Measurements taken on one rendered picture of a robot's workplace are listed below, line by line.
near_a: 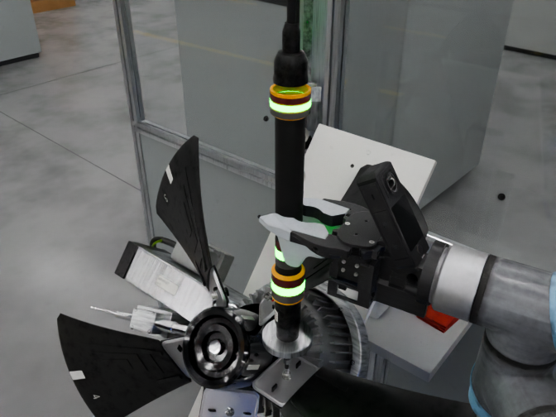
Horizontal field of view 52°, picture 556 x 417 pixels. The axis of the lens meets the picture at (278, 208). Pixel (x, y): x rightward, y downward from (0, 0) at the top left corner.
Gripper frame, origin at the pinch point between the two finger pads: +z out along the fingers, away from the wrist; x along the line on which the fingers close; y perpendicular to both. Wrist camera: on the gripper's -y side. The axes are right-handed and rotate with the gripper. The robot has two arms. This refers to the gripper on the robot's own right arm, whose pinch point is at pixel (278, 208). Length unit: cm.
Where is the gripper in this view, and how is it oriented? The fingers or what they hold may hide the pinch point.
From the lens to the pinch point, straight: 68.3
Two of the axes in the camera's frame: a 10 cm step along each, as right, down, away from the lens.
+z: -8.7, -2.7, 4.1
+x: 4.9, -4.6, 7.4
